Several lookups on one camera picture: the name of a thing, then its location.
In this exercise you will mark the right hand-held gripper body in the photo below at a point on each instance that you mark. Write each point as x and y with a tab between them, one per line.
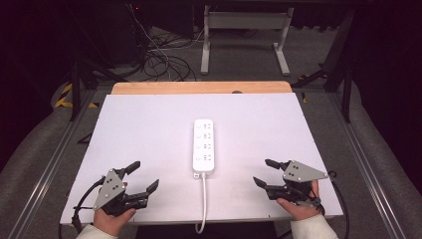
300	173

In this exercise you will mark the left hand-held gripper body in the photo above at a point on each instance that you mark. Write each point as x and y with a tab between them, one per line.
109	188

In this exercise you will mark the person's left hand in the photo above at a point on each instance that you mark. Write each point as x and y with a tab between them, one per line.
111	223

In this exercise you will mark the person's right hand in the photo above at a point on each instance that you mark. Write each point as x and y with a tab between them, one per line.
298	210

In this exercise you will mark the white power strip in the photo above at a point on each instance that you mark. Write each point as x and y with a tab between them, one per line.
203	146

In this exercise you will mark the black metal stand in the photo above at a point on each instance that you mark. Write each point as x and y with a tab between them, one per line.
346	89
75	86

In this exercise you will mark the yellow black hazard tape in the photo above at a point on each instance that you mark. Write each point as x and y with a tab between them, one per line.
64	96

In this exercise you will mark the aluminium floor rail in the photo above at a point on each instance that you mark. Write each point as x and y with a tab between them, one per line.
368	172
49	172

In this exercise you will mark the white metal stand frame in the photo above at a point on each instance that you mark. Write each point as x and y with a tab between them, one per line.
245	20

